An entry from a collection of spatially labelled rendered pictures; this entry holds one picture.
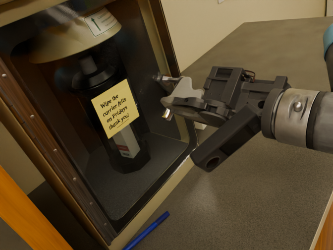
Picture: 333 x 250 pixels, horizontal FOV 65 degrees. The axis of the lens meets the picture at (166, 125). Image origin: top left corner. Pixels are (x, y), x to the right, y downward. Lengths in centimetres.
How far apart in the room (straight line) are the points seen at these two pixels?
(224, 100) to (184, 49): 90
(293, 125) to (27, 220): 33
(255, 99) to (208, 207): 29
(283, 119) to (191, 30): 100
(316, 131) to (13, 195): 34
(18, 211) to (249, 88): 33
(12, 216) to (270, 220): 43
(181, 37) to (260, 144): 70
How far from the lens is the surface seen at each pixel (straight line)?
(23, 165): 90
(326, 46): 50
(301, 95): 37
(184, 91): 45
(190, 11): 131
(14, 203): 33
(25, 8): 40
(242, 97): 41
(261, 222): 57
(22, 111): 38
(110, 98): 45
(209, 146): 39
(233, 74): 41
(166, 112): 48
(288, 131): 36
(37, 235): 36
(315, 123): 35
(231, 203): 60
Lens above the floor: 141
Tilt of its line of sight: 33 degrees down
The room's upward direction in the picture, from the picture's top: 19 degrees counter-clockwise
